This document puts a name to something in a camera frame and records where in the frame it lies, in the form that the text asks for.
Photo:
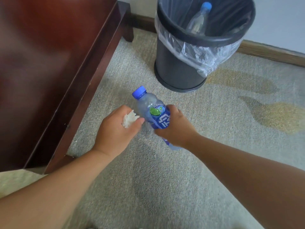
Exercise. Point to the white tissue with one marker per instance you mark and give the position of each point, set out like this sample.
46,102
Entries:
129,119

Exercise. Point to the person's left forearm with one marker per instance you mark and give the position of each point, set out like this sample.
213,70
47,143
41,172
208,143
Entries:
51,190

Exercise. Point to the person's left hand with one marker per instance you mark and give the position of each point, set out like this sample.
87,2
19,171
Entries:
114,135

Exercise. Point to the person's right hand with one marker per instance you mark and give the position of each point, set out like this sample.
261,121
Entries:
178,131

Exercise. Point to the wooden baseboard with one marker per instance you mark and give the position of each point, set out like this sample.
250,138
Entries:
238,42

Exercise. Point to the clear plastic bin liner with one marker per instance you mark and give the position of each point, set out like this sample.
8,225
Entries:
197,53

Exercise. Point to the person's right forearm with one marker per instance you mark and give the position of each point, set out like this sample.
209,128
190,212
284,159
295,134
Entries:
250,181

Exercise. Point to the person's right thumb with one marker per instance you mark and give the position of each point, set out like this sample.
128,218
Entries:
160,131

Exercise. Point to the person's left thumb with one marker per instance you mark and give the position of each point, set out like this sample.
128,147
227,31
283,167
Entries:
135,123

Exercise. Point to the blue label plastic bottle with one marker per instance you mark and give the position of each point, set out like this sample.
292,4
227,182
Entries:
152,112

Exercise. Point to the black trash bin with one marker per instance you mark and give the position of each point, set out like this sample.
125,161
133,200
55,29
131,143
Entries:
178,64

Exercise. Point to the dark red wooden table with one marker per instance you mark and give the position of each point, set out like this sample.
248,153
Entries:
52,69

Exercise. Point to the clear plastic bottle blue cap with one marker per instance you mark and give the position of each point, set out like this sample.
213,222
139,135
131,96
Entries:
198,20

